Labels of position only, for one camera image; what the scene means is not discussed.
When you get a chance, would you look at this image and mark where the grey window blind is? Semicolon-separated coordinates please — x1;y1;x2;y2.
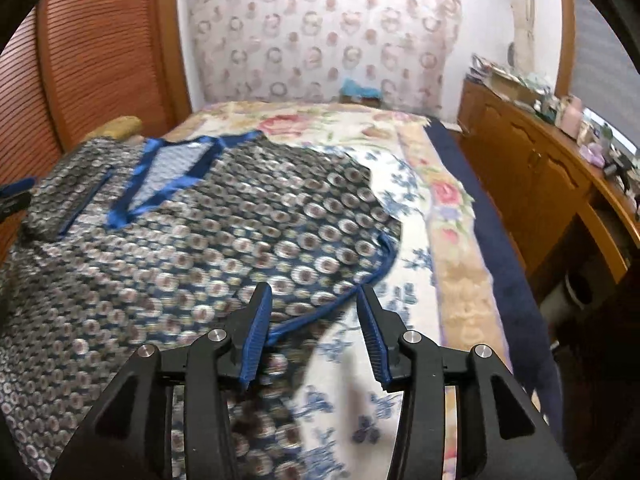
575;0;640;156

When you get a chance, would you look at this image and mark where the wooden dresser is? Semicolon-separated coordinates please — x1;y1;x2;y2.
457;77;640;286

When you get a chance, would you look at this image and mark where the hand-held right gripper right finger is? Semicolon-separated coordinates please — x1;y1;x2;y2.
356;285;576;480

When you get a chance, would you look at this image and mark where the cardboard box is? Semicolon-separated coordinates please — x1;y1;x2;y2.
487;67;537;104

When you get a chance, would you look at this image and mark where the teal cloth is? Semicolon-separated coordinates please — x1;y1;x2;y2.
340;78;383;106

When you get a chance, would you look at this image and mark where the ring-patterned wall cloth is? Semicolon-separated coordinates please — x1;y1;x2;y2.
187;0;461;111

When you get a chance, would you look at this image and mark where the wooden slatted headboard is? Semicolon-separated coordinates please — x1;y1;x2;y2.
0;0;191;261

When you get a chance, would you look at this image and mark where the navy bed sheet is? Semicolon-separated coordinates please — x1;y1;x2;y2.
425;117;566;441

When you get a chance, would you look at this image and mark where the pink bottle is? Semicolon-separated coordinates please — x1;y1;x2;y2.
562;96;584;139

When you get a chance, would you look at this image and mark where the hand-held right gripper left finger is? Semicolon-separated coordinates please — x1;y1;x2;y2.
50;282;273;480

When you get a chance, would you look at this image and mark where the bed with floral sheet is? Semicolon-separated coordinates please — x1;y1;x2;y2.
165;100;511;480

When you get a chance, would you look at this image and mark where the navy circle-patterned garment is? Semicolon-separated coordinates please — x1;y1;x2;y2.
0;132;405;480

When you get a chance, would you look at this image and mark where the white corner drape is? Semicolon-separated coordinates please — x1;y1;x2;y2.
502;0;540;77

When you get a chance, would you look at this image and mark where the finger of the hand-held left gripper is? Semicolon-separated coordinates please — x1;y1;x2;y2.
0;177;37;217

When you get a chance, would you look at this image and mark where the black device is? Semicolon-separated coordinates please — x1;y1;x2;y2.
602;154;639;182

